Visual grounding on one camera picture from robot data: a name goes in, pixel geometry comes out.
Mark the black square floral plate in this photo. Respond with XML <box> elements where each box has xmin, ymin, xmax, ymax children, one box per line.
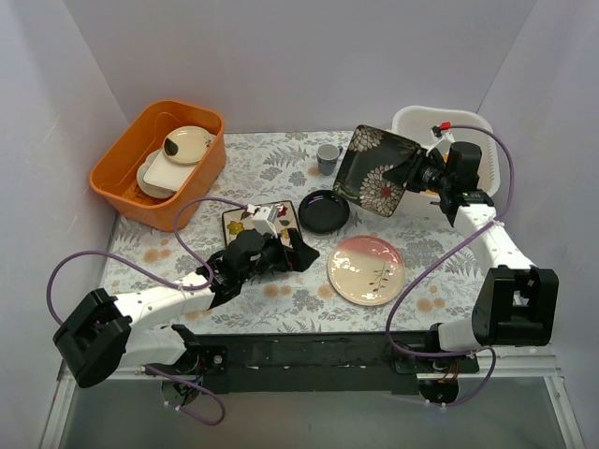
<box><xmin>333</xmin><ymin>124</ymin><xmax>422</xmax><ymax>217</ymax></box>

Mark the black round plate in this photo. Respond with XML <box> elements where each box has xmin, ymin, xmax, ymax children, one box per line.
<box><xmin>298</xmin><ymin>190</ymin><xmax>350</xmax><ymax>236</ymax></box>

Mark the pink and cream plate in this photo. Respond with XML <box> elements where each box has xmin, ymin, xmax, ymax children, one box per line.
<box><xmin>328</xmin><ymin>235</ymin><xmax>405</xmax><ymax>307</ymax></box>

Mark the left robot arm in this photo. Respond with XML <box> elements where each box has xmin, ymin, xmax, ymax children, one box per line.
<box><xmin>52</xmin><ymin>229</ymin><xmax>319</xmax><ymax>388</ymax></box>

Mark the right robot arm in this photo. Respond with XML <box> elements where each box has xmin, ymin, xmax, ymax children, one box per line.
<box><xmin>384</xmin><ymin>142</ymin><xmax>559</xmax><ymax>372</ymax></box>

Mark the white plastic bin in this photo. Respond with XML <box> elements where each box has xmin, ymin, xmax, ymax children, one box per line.
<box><xmin>390</xmin><ymin>106</ymin><xmax>501</xmax><ymax>221</ymax></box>

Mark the orange plastic bin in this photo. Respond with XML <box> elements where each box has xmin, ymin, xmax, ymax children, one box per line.
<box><xmin>89</xmin><ymin>100</ymin><xmax>226</xmax><ymax>232</ymax></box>

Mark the cream rectangular floral plate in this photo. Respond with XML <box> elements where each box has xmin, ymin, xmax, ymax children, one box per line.
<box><xmin>221</xmin><ymin>200</ymin><xmax>301</xmax><ymax>249</ymax></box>

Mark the grey ceramic cup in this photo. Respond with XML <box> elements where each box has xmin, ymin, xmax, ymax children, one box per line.
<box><xmin>316</xmin><ymin>144</ymin><xmax>343</xmax><ymax>176</ymax></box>

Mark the cream round plate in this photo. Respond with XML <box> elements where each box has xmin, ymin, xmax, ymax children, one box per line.
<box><xmin>136</xmin><ymin>163</ymin><xmax>176</xmax><ymax>199</ymax></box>

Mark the white square plate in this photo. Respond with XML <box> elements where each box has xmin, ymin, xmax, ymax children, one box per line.
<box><xmin>141</xmin><ymin>150</ymin><xmax>196</xmax><ymax>192</ymax></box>

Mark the beige round plate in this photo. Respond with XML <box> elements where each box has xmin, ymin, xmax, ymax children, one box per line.
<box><xmin>163</xmin><ymin>125</ymin><xmax>212</xmax><ymax>166</ymax></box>

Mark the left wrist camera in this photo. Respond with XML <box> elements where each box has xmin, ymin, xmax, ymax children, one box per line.
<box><xmin>246</xmin><ymin>204</ymin><xmax>279</xmax><ymax>238</ymax></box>

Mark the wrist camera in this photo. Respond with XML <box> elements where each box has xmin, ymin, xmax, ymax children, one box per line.
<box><xmin>431</xmin><ymin>122</ymin><xmax>455</xmax><ymax>153</ymax></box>
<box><xmin>246</xmin><ymin>204</ymin><xmax>279</xmax><ymax>238</ymax></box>

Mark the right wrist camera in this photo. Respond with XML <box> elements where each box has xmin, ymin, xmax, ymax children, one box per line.
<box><xmin>431</xmin><ymin>122</ymin><xmax>455</xmax><ymax>153</ymax></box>

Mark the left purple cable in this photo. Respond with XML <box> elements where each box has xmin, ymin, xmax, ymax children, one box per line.
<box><xmin>48</xmin><ymin>196</ymin><xmax>258</xmax><ymax>426</ymax></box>

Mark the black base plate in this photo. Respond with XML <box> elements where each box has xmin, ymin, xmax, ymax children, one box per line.
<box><xmin>154</xmin><ymin>331</ymin><xmax>479</xmax><ymax>395</ymax></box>

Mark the aluminium frame rail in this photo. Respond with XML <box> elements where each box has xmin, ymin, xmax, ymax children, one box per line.
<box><xmin>56</xmin><ymin>345</ymin><xmax>563</xmax><ymax>382</ymax></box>

